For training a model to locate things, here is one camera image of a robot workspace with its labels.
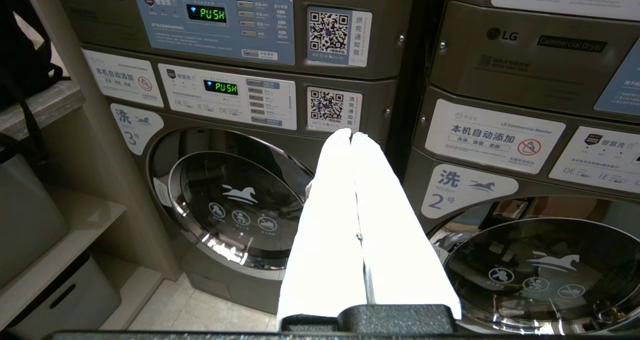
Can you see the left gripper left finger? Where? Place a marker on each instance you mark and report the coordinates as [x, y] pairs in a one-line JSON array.
[[325, 240]]

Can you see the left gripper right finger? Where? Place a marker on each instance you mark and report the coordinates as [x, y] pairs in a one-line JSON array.
[[395, 250]]

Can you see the grey washing machine number two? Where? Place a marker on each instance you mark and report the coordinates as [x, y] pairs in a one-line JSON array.
[[415, 180]]

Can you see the round glass washer door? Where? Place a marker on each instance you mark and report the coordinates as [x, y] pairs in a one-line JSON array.
[[235, 205], [540, 270]]

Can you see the grey washing machine number three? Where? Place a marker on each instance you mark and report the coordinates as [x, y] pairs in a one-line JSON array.
[[165, 120]]

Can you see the beige wooden shelf unit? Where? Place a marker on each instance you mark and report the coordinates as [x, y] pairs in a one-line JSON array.
[[95, 145]]

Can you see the grey storage bin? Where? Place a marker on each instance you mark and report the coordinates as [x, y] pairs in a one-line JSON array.
[[25, 220]]

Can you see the black bag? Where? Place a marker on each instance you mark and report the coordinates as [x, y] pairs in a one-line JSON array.
[[20, 45]]

